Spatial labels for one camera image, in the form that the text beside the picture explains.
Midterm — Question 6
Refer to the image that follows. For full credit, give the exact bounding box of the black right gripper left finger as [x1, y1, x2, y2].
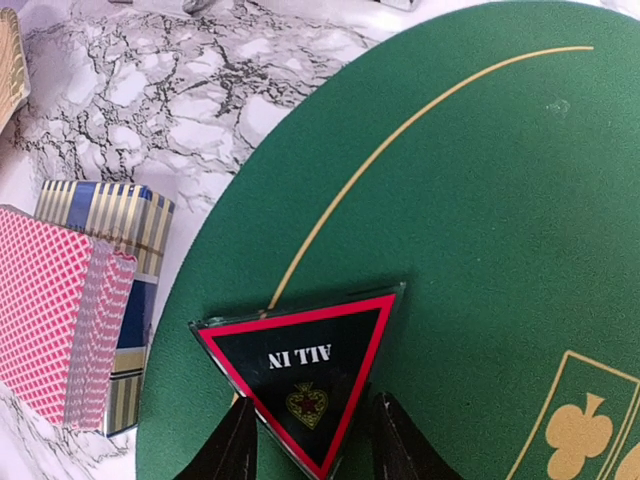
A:
[181, 397, 257, 480]

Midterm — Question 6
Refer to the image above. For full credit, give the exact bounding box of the woven bamboo tray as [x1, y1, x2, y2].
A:
[0, 7, 31, 131]

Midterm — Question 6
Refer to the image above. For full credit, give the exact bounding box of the black red all-in triangle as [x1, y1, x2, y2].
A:
[189, 282, 406, 479]

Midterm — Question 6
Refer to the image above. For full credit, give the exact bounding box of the round green poker mat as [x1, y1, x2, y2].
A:
[136, 2, 639, 479]

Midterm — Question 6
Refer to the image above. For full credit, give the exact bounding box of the red-backed card deck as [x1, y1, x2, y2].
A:
[1, 205, 114, 430]

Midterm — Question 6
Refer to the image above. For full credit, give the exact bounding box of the blue gold card box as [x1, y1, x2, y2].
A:
[35, 180, 175, 436]

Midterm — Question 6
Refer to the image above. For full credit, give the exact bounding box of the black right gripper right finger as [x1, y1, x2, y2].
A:
[371, 392, 450, 479]

